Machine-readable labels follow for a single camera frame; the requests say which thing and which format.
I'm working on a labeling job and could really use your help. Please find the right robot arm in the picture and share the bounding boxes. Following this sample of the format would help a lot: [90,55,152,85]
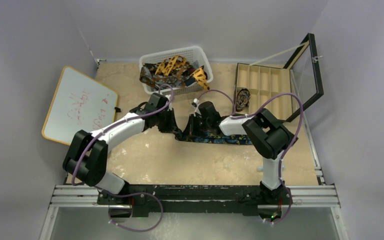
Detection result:
[177,101,296,204]

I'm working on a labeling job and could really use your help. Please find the aluminium frame rail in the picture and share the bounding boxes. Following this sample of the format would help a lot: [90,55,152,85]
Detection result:
[47,64,341,209]

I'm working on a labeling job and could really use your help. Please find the black tie display box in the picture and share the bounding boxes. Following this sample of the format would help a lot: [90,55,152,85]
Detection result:
[233,33,325,122]

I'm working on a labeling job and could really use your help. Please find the white plastic basket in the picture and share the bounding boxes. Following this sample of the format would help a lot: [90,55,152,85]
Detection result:
[139,45,214,95]

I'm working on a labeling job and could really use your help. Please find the rolled cat pattern tie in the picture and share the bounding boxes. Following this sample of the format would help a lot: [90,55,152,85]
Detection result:
[235,88,251,112]

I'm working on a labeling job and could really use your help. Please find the dark brown patterned tie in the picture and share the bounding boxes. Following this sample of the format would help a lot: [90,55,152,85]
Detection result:
[139,62,197,91]

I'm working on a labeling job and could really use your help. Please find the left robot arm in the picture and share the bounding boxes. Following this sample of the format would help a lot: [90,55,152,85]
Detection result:
[62,93,175,205]

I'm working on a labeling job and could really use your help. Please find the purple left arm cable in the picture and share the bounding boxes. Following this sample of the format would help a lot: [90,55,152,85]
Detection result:
[71,83,164,233]

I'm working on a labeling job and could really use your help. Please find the yellow framed whiteboard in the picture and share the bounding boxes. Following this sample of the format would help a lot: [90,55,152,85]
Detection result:
[41,66,118,145]

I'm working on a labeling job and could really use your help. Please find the navy blue shell pattern tie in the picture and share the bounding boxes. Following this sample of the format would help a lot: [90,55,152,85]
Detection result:
[174,131,252,145]

